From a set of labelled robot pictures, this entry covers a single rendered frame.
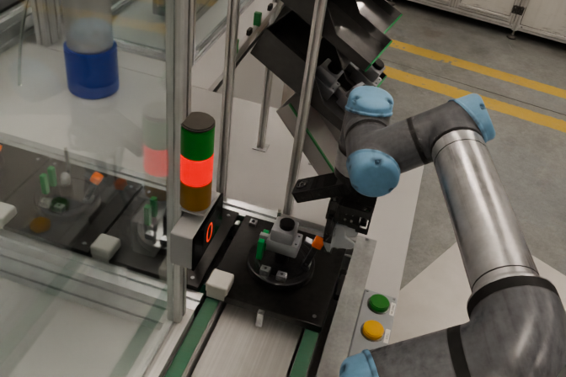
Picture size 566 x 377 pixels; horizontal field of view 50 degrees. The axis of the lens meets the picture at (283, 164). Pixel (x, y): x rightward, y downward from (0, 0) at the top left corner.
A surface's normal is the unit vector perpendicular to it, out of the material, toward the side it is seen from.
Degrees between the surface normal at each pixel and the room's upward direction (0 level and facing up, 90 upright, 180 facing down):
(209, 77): 0
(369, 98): 0
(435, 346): 36
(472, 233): 59
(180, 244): 90
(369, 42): 25
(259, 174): 0
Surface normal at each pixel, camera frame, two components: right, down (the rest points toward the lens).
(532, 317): 0.05, -0.66
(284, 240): -0.29, 0.56
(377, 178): -0.03, 0.61
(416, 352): -0.45, -0.82
